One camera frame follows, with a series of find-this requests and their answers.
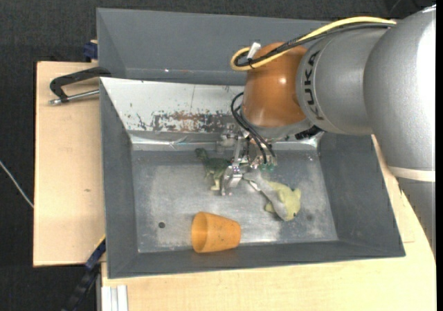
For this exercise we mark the grey metal bin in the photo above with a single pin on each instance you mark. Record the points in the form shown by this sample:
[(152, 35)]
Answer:
[(173, 198)]

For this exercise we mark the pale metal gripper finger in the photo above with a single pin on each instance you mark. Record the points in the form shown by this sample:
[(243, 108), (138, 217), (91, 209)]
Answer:
[(226, 183), (236, 180)]

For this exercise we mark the black cylinder on white bracket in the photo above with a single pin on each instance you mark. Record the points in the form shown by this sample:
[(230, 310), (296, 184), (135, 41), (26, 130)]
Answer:
[(307, 134)]

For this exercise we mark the green toy dinosaur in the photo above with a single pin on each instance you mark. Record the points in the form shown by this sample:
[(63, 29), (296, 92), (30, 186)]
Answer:
[(215, 166)]

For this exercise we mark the orange plastic cup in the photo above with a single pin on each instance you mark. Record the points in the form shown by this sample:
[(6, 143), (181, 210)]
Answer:
[(216, 232)]

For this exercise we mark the pale wood board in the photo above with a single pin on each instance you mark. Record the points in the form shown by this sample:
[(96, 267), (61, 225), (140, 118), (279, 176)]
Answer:
[(65, 171)]

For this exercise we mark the grey and yellow toy dolphin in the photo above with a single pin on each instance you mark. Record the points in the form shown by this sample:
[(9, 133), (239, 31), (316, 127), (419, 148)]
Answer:
[(281, 198)]

